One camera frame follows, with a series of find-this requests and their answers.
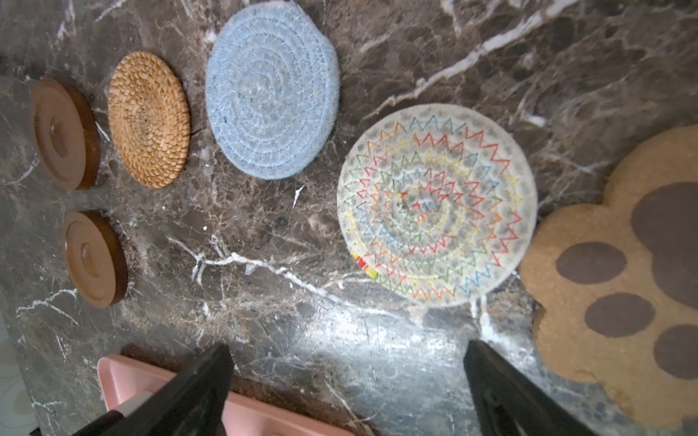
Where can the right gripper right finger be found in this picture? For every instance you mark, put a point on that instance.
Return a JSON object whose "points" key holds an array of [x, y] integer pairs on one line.
{"points": [[507, 403]]}

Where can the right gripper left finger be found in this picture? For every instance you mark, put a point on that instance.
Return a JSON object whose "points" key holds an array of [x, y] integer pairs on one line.
{"points": [[191, 404]]}

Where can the brown wooden coaster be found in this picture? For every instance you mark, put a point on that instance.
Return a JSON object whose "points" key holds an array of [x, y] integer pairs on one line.
{"points": [[95, 258], [66, 137]]}

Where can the woven rattan coaster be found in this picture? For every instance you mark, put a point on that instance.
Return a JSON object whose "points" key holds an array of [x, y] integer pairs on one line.
{"points": [[149, 119]]}

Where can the blue woven coaster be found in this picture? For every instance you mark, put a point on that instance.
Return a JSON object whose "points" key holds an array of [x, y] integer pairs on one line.
{"points": [[272, 90]]}

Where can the cork paw coaster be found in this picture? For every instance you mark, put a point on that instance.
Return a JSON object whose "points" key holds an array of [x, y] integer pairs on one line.
{"points": [[617, 283]]}

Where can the multicolour woven coaster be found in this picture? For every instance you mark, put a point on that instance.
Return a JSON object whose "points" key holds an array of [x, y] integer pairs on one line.
{"points": [[437, 203]]}

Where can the pink plastic tray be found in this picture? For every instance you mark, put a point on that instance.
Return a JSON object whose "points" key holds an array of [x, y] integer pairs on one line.
{"points": [[121, 378]]}

